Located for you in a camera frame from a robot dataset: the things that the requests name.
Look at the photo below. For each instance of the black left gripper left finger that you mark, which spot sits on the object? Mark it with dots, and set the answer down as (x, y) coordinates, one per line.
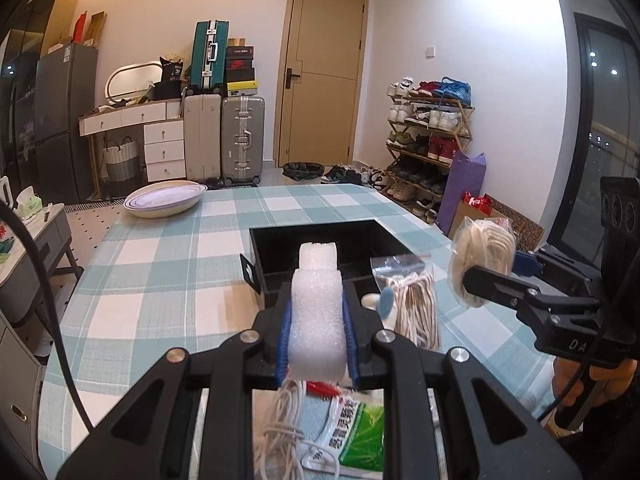
(150, 431)

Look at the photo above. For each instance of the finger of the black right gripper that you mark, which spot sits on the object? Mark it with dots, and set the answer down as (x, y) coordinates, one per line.
(567, 275)
(527, 300)

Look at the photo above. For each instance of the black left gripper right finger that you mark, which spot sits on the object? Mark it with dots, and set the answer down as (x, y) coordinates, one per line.
(445, 415)

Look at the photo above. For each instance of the green white medicine packet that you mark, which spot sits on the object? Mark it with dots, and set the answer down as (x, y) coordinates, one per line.
(351, 441)

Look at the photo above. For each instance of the red snack packet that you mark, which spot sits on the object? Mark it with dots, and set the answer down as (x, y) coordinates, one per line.
(322, 390)

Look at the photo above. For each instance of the white foam block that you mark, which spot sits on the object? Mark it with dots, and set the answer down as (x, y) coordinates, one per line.
(317, 342)

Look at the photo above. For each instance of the white plush toy blue tag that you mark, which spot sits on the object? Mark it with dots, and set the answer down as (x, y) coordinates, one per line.
(383, 304)

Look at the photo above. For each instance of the person's right hand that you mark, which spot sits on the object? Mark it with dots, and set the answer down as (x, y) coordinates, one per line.
(578, 389)

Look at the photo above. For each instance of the purple paper bag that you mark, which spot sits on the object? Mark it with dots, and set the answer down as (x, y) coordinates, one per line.
(465, 175)

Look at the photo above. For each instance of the wooden shoe rack with shoes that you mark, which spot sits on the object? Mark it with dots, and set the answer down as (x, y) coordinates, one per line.
(429, 124)

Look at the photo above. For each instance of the grey low cabinet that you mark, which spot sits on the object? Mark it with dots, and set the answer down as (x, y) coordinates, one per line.
(20, 286)

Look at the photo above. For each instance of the black open storage box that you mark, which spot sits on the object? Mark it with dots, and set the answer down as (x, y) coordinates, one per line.
(360, 250)

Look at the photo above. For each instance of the white oval dish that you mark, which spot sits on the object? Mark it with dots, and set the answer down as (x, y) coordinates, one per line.
(164, 199)

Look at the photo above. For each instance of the green tissue pack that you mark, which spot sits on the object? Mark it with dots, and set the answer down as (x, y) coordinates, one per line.
(28, 203)

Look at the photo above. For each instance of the black floor bag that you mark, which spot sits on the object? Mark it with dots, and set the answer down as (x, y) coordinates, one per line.
(302, 171)

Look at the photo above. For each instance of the wooden door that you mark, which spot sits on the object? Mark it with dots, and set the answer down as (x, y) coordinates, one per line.
(320, 76)

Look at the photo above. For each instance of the woven laundry basket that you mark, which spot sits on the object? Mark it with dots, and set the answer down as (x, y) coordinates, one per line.
(123, 166)

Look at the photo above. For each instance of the white drawer desk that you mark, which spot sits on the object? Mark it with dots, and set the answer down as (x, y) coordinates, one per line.
(162, 129)

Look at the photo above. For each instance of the beige suitcase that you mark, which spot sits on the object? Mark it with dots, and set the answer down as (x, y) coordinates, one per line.
(201, 131)

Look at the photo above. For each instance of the silver suitcase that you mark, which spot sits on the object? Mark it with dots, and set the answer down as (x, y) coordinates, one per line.
(242, 139)

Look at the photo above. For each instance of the black bag on desk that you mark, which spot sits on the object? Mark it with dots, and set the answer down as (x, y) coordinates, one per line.
(170, 84)

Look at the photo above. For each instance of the oval mirror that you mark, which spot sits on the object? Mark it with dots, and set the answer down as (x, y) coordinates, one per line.
(131, 81)

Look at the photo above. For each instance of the dark grey refrigerator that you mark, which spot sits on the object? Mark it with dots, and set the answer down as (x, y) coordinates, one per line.
(64, 92)

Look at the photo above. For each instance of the stack of shoe boxes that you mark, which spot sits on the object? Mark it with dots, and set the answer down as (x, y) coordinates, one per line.
(240, 75)

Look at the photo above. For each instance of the teal suitcase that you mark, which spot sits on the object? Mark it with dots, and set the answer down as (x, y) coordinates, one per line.
(208, 59)

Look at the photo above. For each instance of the black glass cabinet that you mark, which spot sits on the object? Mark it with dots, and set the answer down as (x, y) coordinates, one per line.
(39, 26)

